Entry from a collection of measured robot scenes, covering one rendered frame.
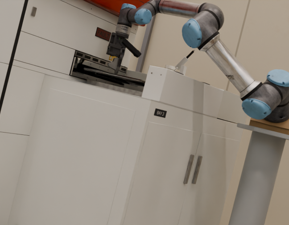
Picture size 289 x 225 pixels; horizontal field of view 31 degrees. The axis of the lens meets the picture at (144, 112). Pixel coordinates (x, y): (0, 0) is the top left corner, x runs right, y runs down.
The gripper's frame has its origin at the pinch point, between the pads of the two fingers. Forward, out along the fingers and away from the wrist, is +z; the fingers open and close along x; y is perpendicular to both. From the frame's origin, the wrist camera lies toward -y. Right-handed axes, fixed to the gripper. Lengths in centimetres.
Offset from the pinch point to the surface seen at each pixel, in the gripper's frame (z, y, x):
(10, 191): 67, 37, 14
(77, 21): -19.8, 25.4, 3.5
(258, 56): -49, -129, -134
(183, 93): 2.8, -25.2, 41.6
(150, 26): -57, -45, -182
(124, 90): 7.5, -3.6, 13.7
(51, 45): -4.4, 35.0, 12.5
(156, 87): 4, -10, 51
